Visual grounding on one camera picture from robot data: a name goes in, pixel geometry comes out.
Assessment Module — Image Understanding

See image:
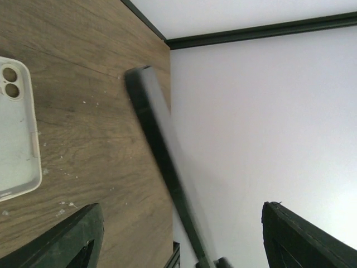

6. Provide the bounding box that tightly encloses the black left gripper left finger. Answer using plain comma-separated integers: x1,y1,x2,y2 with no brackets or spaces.
1,203,104,267

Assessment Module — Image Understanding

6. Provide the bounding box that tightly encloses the beige phone case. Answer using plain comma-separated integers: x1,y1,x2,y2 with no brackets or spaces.
1,57,42,202

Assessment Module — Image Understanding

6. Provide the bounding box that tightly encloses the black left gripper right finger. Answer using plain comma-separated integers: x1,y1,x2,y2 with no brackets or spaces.
262,202,356,267

